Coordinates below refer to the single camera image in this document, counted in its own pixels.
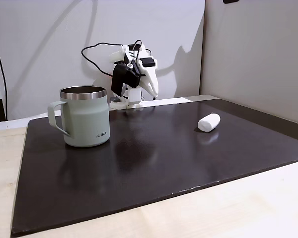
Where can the pale green steel mug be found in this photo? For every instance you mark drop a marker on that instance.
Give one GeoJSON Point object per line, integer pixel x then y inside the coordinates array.
{"type": "Point", "coordinates": [89, 119]}

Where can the black wall fixture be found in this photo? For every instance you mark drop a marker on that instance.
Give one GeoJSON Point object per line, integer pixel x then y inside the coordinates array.
{"type": "Point", "coordinates": [231, 1]}

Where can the black camera box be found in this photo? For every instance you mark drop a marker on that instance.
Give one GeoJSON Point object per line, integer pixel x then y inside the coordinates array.
{"type": "Point", "coordinates": [119, 79]}

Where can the black table mat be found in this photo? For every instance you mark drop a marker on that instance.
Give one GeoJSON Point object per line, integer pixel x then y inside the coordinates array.
{"type": "Point", "coordinates": [149, 168]}

